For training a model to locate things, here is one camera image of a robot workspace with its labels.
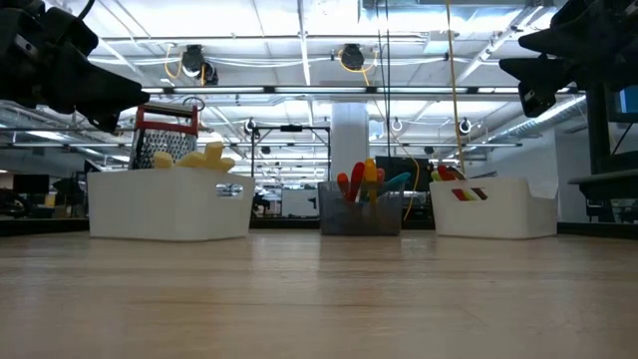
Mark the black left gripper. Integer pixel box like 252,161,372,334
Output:
0,0,152,134

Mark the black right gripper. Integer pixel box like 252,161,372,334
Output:
498,0,638,119

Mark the red silicone spoon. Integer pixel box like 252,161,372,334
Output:
437,166,470,201

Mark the blue silicone spoon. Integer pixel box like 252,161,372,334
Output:
354,172,413,210

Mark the pink silicone spatula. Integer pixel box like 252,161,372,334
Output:
374,167,388,200

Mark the yellow silicone spoon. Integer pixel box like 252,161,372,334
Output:
362,157,380,203

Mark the red silicone spatula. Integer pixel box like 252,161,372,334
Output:
348,161,367,203

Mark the orange silicone spatula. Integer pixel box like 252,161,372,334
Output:
336,172,352,201

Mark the red steel box grater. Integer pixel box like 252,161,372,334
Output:
128,102,200,170

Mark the black computer monitor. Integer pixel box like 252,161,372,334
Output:
611,84,638,124

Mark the grey black equipment cart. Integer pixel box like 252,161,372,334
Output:
567,84,638,223

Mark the black desk screen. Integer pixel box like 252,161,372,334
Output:
12,173,51,194

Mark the white plastic bin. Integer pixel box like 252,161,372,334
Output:
87,167,256,243
429,177,559,239

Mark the black background screen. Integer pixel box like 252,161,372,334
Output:
374,154,436,193

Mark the white building column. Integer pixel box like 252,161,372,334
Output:
330,102,371,183

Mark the white background panel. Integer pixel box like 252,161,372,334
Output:
280,186,320,217

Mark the grey translucent plastic bin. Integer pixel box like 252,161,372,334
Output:
317,179,404,236

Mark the black ceiling cord reel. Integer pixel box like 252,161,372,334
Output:
178,42,220,85
338,42,370,72

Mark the thin yellow cable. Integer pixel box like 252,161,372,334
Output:
343,49,423,223

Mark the black background rig frame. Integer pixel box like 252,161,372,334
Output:
248,123,333,177

